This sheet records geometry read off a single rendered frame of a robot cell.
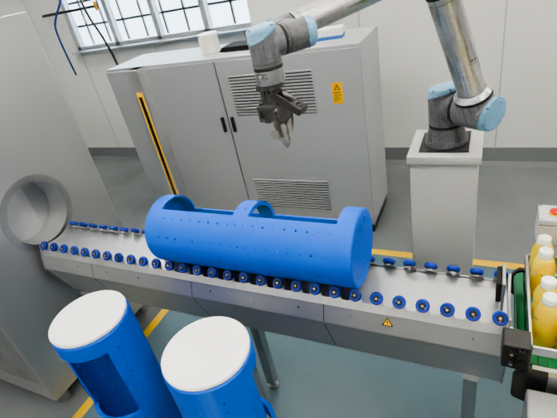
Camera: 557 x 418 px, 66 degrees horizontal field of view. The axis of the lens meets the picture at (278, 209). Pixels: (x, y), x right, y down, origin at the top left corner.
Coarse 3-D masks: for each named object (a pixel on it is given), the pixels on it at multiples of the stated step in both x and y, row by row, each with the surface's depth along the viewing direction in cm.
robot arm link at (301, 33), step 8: (304, 16) 127; (280, 24) 125; (288, 24) 125; (296, 24) 125; (304, 24) 126; (312, 24) 126; (288, 32) 124; (296, 32) 124; (304, 32) 126; (312, 32) 127; (288, 40) 124; (296, 40) 125; (304, 40) 127; (312, 40) 128; (288, 48) 126; (296, 48) 127; (304, 48) 130
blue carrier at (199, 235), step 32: (160, 224) 171; (192, 224) 164; (224, 224) 158; (256, 224) 153; (288, 224) 148; (320, 224) 143; (352, 224) 139; (160, 256) 179; (192, 256) 168; (224, 256) 160; (256, 256) 153; (288, 256) 146; (320, 256) 141; (352, 256) 137; (352, 288) 146
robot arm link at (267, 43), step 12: (264, 24) 123; (252, 36) 121; (264, 36) 120; (276, 36) 122; (252, 48) 123; (264, 48) 122; (276, 48) 123; (252, 60) 126; (264, 60) 123; (276, 60) 125
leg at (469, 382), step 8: (464, 376) 152; (472, 376) 151; (464, 384) 152; (472, 384) 150; (464, 392) 154; (472, 392) 152; (464, 400) 156; (472, 400) 155; (464, 408) 159; (472, 408) 157; (464, 416) 161; (472, 416) 159
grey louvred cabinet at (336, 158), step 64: (128, 64) 359; (192, 64) 317; (320, 64) 278; (128, 128) 379; (192, 128) 350; (256, 128) 325; (320, 128) 304; (192, 192) 392; (256, 192) 360; (320, 192) 334; (384, 192) 357
